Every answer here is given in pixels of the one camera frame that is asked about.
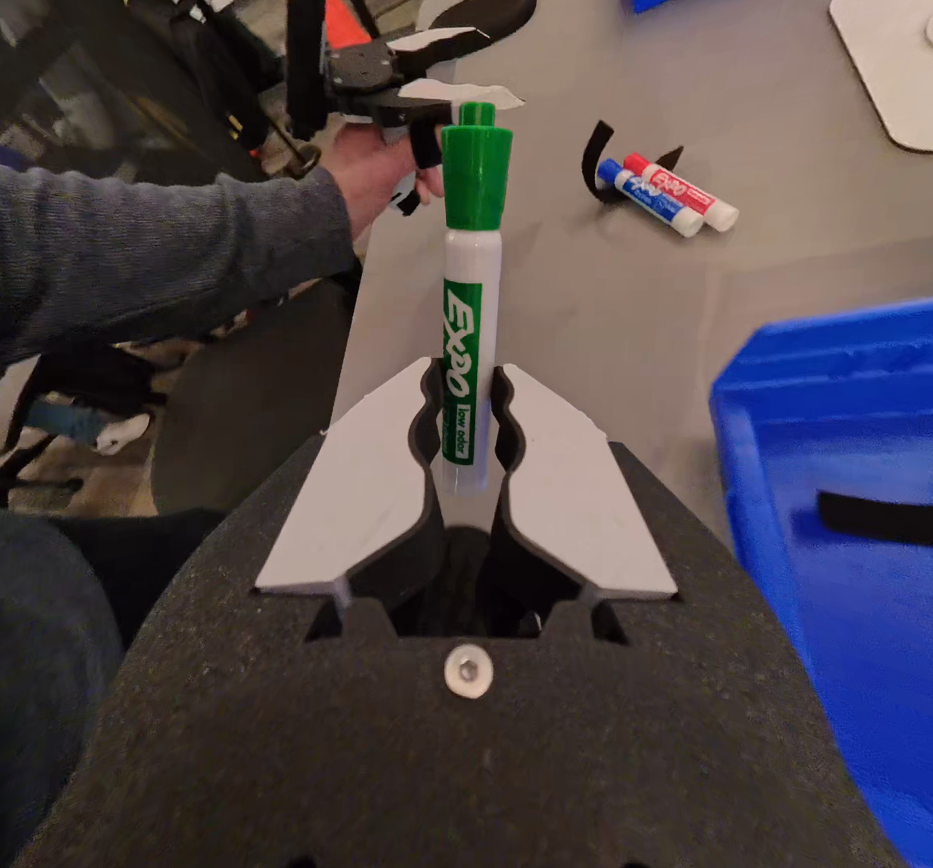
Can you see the black pole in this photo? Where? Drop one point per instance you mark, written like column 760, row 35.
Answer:
column 306, row 23

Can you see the person's left forearm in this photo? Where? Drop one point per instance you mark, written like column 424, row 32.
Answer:
column 182, row 256

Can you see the black armrest pad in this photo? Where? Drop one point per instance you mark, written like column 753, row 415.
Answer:
column 495, row 1

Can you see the blue dry erase marker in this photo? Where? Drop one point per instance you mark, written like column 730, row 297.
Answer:
column 649, row 198

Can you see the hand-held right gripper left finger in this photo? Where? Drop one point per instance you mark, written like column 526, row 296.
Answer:
column 357, row 489

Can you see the red dry erase marker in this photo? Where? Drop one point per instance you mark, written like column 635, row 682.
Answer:
column 681, row 190

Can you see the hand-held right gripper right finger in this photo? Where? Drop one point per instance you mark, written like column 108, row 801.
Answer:
column 576, row 504

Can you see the orange plastic piece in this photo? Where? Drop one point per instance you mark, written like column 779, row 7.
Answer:
column 346, row 23

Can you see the blue bin with printed tag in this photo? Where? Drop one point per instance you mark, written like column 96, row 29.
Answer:
column 838, row 627

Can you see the person's left hand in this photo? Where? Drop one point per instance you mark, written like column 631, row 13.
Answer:
column 372, row 176

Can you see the green dry erase marker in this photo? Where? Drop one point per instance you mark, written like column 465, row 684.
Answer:
column 474, row 241

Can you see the person's leg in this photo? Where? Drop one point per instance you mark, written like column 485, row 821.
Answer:
column 51, row 664

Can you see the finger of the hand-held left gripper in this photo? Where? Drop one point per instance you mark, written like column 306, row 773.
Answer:
column 430, row 39
column 452, row 90

